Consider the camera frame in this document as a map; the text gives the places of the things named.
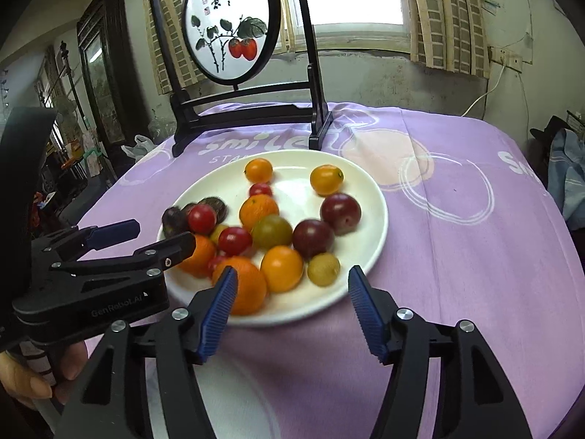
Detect beige curtain left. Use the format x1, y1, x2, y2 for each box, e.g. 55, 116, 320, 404
144, 0, 203, 94

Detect dark passion fruit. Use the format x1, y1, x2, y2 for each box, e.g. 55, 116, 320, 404
198, 196, 228, 224
181, 202, 195, 215
162, 206, 188, 238

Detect white power cable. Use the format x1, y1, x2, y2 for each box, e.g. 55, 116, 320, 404
460, 60, 509, 119

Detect orange fruit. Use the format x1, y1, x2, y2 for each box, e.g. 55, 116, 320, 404
261, 246, 305, 293

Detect white oval plate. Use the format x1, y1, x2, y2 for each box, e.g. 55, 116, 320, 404
165, 150, 388, 327

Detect beige curtain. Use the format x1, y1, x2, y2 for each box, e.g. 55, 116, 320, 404
144, 0, 203, 94
408, 0, 490, 78

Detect small yellow-green fruit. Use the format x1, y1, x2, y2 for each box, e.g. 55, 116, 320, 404
209, 224, 228, 246
307, 253, 340, 288

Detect dark red plum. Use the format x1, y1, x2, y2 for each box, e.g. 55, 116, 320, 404
319, 192, 362, 236
292, 219, 335, 260

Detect small orange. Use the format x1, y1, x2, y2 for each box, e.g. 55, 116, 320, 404
177, 234, 216, 278
244, 158, 273, 184
239, 194, 280, 232

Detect white plastic bag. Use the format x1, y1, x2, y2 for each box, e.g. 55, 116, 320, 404
121, 135, 156, 162

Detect person's left hand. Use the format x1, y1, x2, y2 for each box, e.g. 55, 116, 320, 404
1, 342, 88, 409

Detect large textured orange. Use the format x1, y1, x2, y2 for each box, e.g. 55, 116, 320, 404
211, 257, 268, 316

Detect yellow-orange lemon-like fruit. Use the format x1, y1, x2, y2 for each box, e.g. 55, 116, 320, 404
309, 165, 344, 197

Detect dark wooden cabinet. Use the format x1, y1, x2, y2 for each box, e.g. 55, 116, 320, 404
76, 0, 149, 154

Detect small yellow-green fruit back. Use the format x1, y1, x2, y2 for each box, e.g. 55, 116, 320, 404
209, 224, 228, 246

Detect wall power socket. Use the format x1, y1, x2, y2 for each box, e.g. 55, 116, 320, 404
488, 46, 524, 74

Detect red cherry tomato extra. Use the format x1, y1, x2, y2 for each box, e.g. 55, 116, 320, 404
207, 256, 226, 279

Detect black framed round screen ornament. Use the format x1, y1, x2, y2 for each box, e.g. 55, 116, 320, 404
149, 0, 332, 157

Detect red cherry tomato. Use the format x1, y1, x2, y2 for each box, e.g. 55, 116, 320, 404
249, 183, 273, 197
217, 226, 253, 257

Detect beige curtain right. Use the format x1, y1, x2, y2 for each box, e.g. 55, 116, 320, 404
408, 0, 490, 78

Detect red cherry tomato hidden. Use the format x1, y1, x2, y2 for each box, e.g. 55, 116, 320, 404
188, 204, 217, 236

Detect green-yellow plum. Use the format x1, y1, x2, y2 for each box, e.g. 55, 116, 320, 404
252, 214, 293, 251

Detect red cherry tomato front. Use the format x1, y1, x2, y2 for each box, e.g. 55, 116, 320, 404
217, 226, 253, 257

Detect blue clothes on chair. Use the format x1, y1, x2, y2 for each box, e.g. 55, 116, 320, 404
547, 129, 585, 231

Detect red cherry tomato back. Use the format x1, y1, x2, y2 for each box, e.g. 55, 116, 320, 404
249, 183, 273, 197

